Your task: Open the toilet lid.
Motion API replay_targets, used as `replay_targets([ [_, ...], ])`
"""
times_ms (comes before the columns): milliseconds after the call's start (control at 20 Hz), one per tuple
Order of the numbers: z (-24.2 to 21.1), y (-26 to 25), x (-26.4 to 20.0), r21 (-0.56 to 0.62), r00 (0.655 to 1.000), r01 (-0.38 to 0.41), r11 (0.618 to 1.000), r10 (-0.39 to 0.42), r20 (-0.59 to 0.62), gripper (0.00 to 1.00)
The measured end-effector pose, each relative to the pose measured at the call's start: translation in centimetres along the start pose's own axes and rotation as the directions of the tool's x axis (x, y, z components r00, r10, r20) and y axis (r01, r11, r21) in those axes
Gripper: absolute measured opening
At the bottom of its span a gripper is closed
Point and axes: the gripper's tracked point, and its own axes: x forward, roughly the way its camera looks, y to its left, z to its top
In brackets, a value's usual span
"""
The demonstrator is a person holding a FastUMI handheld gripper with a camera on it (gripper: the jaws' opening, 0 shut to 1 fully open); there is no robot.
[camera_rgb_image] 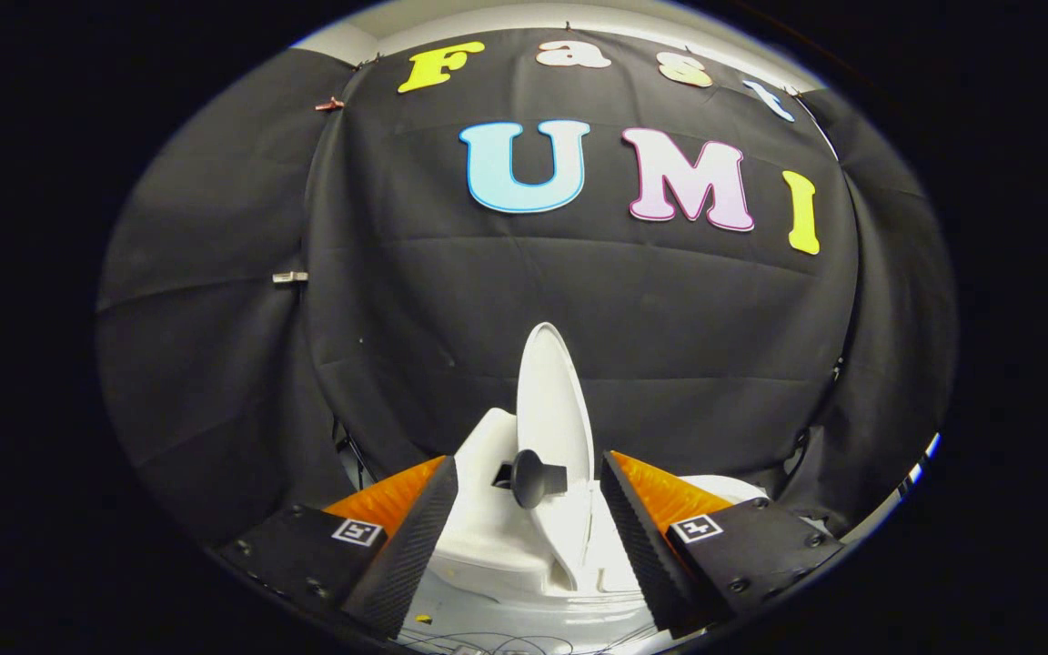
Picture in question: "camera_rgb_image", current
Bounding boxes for white toilet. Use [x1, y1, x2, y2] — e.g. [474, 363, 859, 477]
[397, 408, 839, 652]

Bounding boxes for black backdrop cloth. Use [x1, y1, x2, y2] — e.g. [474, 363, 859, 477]
[95, 27, 959, 547]

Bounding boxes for black round lid handle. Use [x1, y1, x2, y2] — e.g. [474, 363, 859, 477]
[492, 448, 569, 510]

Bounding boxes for thin black cables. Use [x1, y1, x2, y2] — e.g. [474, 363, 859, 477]
[397, 626, 657, 655]

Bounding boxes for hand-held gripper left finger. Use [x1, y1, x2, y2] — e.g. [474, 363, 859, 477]
[217, 455, 459, 640]

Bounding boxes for white toilet lid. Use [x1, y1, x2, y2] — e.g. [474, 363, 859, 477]
[515, 322, 597, 592]

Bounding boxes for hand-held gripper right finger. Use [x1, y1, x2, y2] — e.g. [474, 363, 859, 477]
[600, 450, 845, 638]

